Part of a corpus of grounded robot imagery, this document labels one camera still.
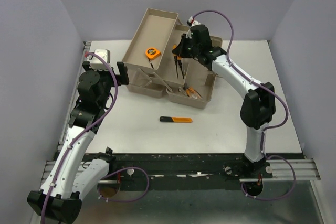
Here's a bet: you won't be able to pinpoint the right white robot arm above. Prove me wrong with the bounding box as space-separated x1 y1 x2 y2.
172 24 276 178

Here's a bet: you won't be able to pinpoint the aluminium extrusion rail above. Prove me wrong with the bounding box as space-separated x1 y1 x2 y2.
269 159 321 181

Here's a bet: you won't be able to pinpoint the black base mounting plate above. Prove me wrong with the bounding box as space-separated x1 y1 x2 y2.
82 153 272 191

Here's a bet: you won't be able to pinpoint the orange black utility knife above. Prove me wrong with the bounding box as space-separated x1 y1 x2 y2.
159 116 193 123

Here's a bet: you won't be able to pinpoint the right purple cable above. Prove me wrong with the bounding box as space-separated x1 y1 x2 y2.
187 10 297 201

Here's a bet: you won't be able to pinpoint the orange handled pliers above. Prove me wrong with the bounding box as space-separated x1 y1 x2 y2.
183 85 203 100

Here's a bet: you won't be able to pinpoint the beige tool box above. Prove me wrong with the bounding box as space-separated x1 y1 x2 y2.
122 8 216 109

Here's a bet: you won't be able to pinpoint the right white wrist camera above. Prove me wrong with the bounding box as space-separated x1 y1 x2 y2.
187 16 201 28

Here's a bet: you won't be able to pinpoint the orange tape measure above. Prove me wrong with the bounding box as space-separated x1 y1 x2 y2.
145 47 161 60

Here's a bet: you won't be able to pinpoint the orange handled screwdriver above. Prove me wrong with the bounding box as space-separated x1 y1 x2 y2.
177 56 184 79
173 44 179 78

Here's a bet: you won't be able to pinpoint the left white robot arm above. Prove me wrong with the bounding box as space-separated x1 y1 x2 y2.
27 61 129 223

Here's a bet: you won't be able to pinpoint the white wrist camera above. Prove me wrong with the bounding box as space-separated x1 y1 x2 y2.
87 49 110 71
187 16 201 28

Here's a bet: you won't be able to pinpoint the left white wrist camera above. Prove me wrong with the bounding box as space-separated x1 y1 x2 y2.
87 49 110 71

